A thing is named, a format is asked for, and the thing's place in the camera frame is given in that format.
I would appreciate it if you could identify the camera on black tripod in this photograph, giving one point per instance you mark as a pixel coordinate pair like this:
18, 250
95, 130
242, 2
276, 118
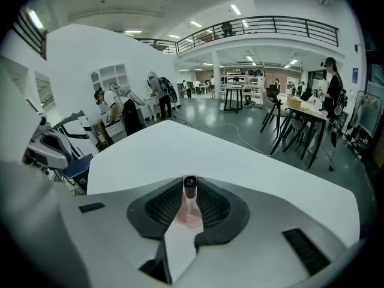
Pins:
272, 91

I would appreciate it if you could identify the white and black device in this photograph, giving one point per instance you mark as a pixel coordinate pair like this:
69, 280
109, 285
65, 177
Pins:
75, 129

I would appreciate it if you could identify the black high table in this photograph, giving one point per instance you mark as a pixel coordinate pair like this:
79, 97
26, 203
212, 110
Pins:
233, 88

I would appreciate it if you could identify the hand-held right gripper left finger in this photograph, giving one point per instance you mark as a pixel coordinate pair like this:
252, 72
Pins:
114, 220

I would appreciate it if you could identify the black balcony railing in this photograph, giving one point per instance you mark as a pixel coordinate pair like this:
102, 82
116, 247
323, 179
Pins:
274, 25

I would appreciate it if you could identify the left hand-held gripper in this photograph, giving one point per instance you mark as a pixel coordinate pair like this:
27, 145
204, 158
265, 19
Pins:
42, 124

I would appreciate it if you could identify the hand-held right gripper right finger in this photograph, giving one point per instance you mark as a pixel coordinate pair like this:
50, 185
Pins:
270, 235

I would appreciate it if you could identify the clothes rack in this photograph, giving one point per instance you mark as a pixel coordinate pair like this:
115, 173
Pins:
367, 106

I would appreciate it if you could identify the white wall shelf unit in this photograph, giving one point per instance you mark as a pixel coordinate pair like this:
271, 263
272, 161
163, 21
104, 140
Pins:
109, 76

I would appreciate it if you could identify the white dresser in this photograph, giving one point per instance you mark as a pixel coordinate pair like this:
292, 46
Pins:
151, 102

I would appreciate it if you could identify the blue chair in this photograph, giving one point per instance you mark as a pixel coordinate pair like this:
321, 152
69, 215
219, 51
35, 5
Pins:
78, 166

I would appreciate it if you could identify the wooden table with black legs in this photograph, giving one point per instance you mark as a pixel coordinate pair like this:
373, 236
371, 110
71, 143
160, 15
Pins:
306, 112

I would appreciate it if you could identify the cardboard box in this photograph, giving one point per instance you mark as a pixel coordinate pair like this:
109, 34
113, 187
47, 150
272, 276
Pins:
293, 102

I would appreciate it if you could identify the white drawer cabinet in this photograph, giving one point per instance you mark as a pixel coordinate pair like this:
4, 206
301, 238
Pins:
115, 129

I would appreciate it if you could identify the blue wall sign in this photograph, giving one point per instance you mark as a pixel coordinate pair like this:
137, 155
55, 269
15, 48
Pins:
355, 76

